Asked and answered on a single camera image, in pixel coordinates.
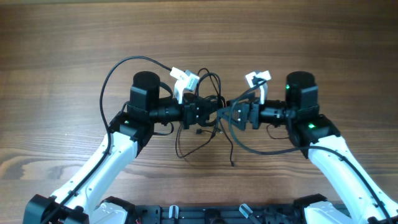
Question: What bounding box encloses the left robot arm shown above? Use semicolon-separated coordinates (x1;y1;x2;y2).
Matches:
22;69;224;223

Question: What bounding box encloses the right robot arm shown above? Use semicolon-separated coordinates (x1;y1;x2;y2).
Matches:
217;71;397;223

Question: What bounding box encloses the left camera cable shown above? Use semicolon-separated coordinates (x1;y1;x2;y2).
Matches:
40;55;172;224

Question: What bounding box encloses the camera cable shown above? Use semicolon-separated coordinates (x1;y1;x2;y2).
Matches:
40;55;172;224
228;79;392;224

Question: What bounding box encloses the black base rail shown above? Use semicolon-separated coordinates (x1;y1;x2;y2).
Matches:
124;204;306;224

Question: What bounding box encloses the right camera cable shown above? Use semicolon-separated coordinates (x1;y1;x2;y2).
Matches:
228;79;392;224

